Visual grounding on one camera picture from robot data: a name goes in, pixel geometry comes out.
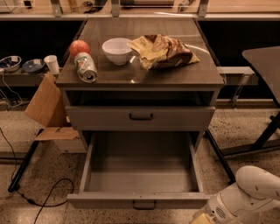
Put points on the blue white bowl left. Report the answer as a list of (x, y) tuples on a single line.
[(10, 63)]

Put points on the blue bowl right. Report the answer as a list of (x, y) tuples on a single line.
[(34, 66)]

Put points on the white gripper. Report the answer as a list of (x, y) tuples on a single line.
[(213, 207)]

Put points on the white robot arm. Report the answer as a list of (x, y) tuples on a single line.
[(254, 190)]

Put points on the green soda can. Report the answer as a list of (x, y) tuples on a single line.
[(85, 67)]

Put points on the white paper cup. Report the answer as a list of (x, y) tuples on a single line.
[(52, 63)]

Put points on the black left stand leg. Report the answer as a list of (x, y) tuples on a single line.
[(14, 184)]

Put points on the yellow brown chip bag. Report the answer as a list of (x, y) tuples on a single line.
[(160, 51)]

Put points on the grey drawer cabinet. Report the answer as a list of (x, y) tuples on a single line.
[(196, 85)]

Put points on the black right stand leg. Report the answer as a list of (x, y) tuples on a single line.
[(220, 156)]

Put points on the grey drawer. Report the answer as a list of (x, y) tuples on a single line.
[(142, 171), (140, 118)]

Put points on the red apple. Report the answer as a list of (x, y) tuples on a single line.
[(78, 46)]

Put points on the black stand leg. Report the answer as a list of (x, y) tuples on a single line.
[(220, 156), (14, 184)]

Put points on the grey top drawer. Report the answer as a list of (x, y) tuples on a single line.
[(140, 118)]

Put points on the brown cardboard box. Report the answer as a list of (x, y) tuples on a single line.
[(47, 108)]

